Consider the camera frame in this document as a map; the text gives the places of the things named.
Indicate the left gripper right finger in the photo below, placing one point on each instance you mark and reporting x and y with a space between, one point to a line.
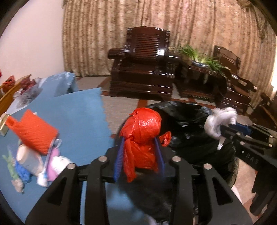
198 192

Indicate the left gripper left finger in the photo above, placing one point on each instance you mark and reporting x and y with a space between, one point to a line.
61 202

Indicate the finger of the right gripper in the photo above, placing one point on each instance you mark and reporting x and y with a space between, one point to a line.
254 131
238 137

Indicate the white plastic bag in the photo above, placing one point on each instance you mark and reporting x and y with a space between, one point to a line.
214 121

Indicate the green rubber glove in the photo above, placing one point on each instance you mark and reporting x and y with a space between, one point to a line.
16 180

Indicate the orange foam net sleeve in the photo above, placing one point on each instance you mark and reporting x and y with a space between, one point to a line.
33 131

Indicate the red plastic bag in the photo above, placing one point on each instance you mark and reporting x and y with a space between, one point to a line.
139 132

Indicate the black trash bag bin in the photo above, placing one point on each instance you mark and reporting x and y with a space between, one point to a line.
149 191

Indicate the dark wooden armchair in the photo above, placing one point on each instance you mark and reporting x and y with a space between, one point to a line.
237 91
145 65

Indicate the blue crumpled glove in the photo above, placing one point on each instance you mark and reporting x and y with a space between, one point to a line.
23 173

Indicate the white paper cup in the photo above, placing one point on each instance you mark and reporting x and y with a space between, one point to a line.
29 159

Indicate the dark wooden side table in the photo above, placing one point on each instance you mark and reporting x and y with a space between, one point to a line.
199 82

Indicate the green potted plant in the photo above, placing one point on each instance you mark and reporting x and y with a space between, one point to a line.
201 58

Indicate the blue table cloth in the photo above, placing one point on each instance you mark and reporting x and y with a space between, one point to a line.
80 119

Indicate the glass fruit bowl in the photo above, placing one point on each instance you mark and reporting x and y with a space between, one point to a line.
24 96

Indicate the red apples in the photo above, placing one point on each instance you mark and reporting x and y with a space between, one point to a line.
27 83

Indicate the beige patterned curtain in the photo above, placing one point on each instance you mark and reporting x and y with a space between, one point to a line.
91 28

